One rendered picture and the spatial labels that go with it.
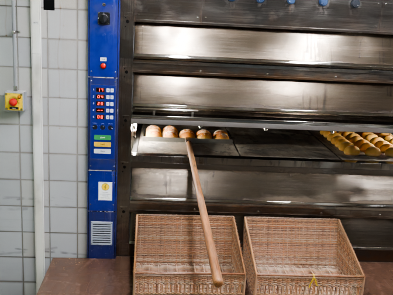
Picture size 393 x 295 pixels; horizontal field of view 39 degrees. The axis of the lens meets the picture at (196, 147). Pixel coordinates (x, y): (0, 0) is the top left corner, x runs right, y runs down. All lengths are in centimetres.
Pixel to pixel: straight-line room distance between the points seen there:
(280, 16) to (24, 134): 150
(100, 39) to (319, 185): 145
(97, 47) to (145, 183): 78
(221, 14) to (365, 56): 80
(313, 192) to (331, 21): 94
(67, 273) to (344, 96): 176
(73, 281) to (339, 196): 153
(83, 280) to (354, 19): 197
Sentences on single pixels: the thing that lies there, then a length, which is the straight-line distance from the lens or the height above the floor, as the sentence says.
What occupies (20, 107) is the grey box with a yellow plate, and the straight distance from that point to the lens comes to 305.
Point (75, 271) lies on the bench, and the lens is 314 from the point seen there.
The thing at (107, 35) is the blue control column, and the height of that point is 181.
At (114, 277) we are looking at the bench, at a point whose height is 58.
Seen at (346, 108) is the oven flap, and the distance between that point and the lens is 317.
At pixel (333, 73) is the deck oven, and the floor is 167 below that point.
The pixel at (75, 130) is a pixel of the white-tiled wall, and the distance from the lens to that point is 309.
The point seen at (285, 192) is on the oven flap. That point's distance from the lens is 322.
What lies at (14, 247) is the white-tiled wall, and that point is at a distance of 337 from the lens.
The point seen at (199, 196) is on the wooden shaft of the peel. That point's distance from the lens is 239.
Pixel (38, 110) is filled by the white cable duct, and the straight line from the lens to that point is 309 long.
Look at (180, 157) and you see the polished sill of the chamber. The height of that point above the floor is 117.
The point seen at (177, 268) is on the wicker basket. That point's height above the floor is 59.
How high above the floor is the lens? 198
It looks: 14 degrees down
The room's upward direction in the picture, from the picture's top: 3 degrees clockwise
